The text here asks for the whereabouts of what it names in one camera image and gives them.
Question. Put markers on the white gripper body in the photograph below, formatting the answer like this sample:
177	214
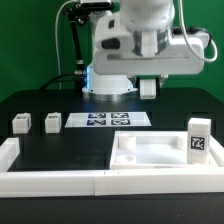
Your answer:
121	51

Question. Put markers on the white marker tag sheet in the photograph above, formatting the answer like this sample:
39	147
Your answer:
107	119

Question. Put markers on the white square tabletop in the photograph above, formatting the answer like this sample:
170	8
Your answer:
158	149

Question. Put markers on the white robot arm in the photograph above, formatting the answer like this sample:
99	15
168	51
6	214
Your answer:
139	15

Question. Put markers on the white U-shaped obstacle fence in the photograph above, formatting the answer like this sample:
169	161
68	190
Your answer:
102	183

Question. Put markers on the black camera on mount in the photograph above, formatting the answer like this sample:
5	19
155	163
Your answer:
96	4

